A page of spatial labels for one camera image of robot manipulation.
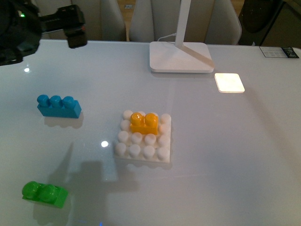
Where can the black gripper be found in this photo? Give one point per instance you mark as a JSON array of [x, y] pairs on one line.
[[69, 19]]

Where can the yellow toy block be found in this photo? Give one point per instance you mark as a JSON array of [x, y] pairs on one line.
[[144, 124]]

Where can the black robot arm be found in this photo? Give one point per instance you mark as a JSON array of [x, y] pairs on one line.
[[21, 28]]

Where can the blue toy block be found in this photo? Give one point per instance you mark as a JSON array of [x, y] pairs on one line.
[[67, 107]]

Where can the green toy block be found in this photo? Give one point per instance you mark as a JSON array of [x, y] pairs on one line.
[[47, 194]]

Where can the beige chair left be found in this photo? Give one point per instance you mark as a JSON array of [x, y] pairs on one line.
[[104, 20]]

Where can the beige chair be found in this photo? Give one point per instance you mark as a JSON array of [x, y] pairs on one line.
[[104, 20], [209, 22]]

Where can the white desk lamp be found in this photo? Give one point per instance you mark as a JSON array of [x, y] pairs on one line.
[[180, 56]]

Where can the beige chair right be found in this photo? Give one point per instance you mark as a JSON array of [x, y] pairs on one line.
[[209, 22]]

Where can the black label sticker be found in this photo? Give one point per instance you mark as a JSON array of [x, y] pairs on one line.
[[279, 52]]

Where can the white studded base plate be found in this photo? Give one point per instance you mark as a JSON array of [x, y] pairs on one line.
[[139, 147]]

